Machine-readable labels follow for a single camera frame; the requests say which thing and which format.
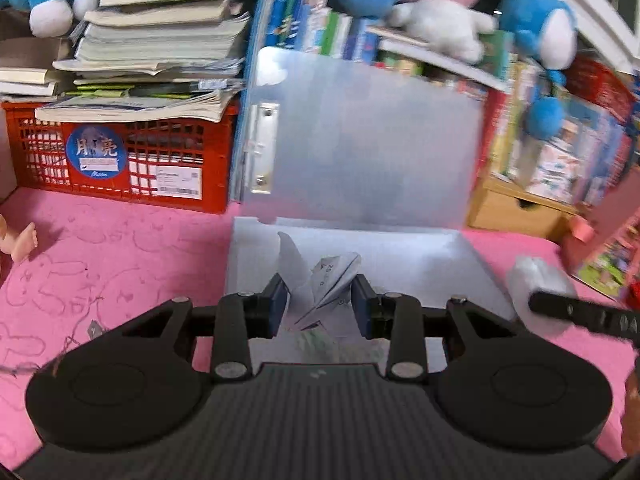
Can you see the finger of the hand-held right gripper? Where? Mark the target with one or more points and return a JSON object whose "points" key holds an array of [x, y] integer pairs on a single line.
{"points": [[585, 312]]}

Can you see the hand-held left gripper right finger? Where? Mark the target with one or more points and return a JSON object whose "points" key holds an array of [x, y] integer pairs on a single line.
{"points": [[361, 310]]}

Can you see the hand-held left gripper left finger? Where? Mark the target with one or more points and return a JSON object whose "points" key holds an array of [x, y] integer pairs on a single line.
{"points": [[280, 307]]}

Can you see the white fluffy ball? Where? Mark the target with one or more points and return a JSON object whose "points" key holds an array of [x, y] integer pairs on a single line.
{"points": [[530, 275]]}

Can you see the translucent plastic file box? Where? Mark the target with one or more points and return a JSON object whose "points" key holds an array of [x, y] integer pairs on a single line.
{"points": [[370, 150]]}

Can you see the person's right hand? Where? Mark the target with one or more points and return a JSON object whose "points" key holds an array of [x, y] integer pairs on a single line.
{"points": [[633, 410]]}

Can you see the green patterned scrap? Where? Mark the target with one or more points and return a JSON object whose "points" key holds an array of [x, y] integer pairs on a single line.
{"points": [[316, 342]]}

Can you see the pink cardboard box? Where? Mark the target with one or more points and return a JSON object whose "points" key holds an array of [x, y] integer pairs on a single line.
{"points": [[610, 240]]}

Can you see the wooden drawer box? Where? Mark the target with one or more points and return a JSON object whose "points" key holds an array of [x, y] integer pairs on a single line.
{"points": [[515, 210]]}

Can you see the pink printed blanket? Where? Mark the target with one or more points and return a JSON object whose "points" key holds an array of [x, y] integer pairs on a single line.
{"points": [[150, 260]]}

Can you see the row of colourful books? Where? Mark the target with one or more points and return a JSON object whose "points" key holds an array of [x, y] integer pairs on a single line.
{"points": [[565, 150]]}

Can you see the red plastic crate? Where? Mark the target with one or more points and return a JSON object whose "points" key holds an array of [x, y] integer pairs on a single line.
{"points": [[150, 190]]}

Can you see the dark loose thread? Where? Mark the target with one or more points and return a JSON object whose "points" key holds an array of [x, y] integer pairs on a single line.
{"points": [[65, 350]]}

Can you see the red mesh basket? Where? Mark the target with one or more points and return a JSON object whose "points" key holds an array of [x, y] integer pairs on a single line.
{"points": [[605, 85]]}

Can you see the blue upright folder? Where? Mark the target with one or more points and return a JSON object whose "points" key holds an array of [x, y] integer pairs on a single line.
{"points": [[252, 60]]}

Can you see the doll foot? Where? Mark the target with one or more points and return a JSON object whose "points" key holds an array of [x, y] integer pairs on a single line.
{"points": [[25, 242]]}

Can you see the stack of worn books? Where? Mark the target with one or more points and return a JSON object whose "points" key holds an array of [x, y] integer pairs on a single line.
{"points": [[160, 45]]}

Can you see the blue plush with round limbs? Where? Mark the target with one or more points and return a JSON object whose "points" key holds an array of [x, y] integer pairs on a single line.
{"points": [[540, 15]]}

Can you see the beige paper pile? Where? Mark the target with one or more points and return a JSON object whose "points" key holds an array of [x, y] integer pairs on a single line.
{"points": [[30, 77]]}

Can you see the white rail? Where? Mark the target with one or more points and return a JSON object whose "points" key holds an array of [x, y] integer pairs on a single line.
{"points": [[595, 5]]}

